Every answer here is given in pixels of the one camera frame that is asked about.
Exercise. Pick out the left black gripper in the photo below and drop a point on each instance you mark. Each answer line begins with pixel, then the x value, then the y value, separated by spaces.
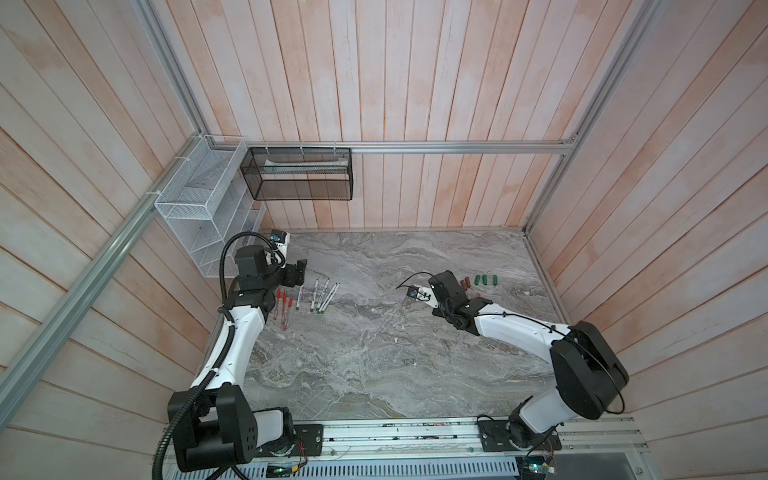
pixel 294 274

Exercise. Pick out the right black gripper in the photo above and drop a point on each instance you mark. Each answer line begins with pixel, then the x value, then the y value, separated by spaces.
pixel 436 311

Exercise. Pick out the red gel pen cluster three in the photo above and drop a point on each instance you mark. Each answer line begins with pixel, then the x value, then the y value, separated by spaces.
pixel 276 309

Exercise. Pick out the red gel pen cluster one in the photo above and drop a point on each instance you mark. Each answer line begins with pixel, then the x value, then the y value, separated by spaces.
pixel 289 308

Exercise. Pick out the red gel pen cluster two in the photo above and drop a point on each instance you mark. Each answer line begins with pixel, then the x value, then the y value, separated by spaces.
pixel 283 310

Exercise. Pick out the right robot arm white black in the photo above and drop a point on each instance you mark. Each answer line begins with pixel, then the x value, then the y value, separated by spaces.
pixel 588 374

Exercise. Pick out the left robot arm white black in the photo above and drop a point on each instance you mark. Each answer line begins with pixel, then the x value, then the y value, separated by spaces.
pixel 211 424

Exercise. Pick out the black mesh basket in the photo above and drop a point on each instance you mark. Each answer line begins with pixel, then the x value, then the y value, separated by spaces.
pixel 298 173

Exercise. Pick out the green circuit board right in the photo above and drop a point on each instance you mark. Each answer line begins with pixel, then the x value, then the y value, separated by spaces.
pixel 533 468

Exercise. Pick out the green circuit board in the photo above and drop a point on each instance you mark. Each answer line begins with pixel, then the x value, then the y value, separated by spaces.
pixel 281 471
pixel 533 468

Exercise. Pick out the green circuit board left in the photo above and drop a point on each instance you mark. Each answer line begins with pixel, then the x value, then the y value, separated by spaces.
pixel 281 471

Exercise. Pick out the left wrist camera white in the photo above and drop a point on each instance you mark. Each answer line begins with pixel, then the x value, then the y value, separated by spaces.
pixel 281 239

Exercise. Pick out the white wire mesh shelf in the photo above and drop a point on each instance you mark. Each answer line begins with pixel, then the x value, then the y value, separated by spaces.
pixel 205 200

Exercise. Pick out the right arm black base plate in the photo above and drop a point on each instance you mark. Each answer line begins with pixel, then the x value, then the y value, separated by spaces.
pixel 505 436

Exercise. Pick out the aluminium mounting rail front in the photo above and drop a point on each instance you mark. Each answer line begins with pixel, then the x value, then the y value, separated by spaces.
pixel 455 437

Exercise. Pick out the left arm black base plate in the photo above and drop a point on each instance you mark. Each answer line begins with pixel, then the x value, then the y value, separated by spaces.
pixel 304 439

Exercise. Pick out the aluminium frame rail back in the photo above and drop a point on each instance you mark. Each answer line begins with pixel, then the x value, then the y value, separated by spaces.
pixel 547 147

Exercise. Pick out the aluminium frame rail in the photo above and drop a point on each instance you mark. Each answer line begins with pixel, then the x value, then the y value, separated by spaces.
pixel 36 356
pixel 547 147

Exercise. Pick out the aluminium frame rail left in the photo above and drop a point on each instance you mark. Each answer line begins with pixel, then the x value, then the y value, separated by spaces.
pixel 36 356

